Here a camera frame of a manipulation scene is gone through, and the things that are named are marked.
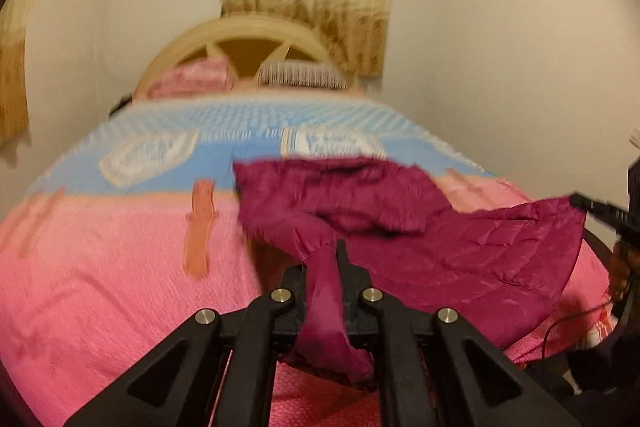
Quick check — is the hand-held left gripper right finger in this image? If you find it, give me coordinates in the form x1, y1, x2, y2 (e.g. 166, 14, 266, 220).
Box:
336, 239, 581, 427

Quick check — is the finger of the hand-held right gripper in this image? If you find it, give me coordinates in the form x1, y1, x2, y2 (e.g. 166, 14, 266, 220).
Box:
570, 193, 640, 233

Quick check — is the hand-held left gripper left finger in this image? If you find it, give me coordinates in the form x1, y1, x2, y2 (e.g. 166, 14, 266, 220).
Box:
62, 264, 308, 427

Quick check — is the magenta quilted down jacket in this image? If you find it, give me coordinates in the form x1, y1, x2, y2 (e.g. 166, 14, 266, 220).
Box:
232, 157, 588, 383

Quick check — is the person's right hand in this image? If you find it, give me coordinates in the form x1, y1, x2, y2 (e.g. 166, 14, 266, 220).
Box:
609, 241, 633, 303

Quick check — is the bed with pink-blue sheet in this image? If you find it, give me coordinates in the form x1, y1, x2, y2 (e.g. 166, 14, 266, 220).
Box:
0, 84, 616, 427

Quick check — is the striped pillow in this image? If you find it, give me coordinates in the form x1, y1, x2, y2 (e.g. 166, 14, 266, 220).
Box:
255, 61, 352, 90

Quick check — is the folded pink floral blanket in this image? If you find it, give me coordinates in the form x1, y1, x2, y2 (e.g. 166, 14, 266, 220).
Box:
147, 57, 237, 100

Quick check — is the cream wooden bed headboard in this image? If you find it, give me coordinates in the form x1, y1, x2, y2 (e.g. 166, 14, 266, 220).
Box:
135, 17, 361, 100

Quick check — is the large beige patterned window curtain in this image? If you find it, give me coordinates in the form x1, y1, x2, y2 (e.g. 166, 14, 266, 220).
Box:
0, 0, 31, 148

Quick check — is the thin black cable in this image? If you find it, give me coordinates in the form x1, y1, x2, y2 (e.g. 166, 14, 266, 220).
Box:
542, 299, 618, 358

